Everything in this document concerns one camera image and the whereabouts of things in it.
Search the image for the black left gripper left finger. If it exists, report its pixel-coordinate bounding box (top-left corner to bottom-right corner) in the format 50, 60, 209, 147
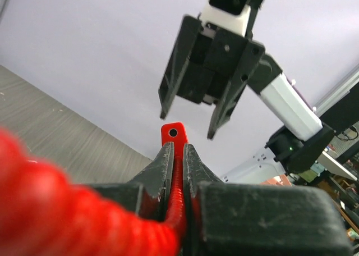
70, 141, 175, 256

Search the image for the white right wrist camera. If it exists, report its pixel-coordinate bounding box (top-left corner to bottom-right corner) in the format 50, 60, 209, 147
199, 0, 251, 36

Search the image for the pink plastic basket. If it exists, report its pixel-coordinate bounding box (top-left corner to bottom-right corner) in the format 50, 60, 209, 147
261, 175, 292, 186

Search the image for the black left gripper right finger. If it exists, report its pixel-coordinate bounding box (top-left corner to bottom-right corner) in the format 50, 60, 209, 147
182, 144, 352, 256

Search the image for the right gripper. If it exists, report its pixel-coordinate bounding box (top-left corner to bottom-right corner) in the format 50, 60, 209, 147
158, 15, 265, 140

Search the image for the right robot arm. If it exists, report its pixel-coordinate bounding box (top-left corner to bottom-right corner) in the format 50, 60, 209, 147
159, 0, 355, 184

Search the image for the red cable seal lock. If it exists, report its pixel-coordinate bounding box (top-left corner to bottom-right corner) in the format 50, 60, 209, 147
1, 122, 188, 255

